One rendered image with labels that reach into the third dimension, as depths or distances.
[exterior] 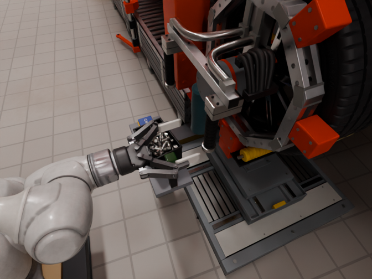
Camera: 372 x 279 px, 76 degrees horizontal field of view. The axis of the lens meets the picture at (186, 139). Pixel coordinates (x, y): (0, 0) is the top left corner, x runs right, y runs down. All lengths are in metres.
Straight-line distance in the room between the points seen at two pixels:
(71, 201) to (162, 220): 1.00
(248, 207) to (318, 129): 0.74
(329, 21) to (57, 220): 0.64
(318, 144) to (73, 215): 0.58
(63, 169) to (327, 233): 1.40
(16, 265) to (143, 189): 0.76
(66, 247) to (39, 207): 0.08
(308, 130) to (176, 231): 0.96
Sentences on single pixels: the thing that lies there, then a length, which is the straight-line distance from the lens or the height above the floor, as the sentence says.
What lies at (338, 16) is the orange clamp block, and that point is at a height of 1.14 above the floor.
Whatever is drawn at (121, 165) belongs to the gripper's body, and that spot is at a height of 0.85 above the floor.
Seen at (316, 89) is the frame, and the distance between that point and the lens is 0.69.
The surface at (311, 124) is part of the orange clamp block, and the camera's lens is 0.73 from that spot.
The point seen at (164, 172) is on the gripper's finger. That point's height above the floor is 0.84.
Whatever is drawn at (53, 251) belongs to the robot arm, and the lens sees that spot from 0.48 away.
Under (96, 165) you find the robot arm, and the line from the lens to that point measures 0.62.
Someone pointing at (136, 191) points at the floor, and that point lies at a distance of 1.55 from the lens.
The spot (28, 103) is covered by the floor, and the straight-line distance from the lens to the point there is 2.39.
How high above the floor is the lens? 1.36
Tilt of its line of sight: 52 degrees down
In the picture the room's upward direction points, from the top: straight up
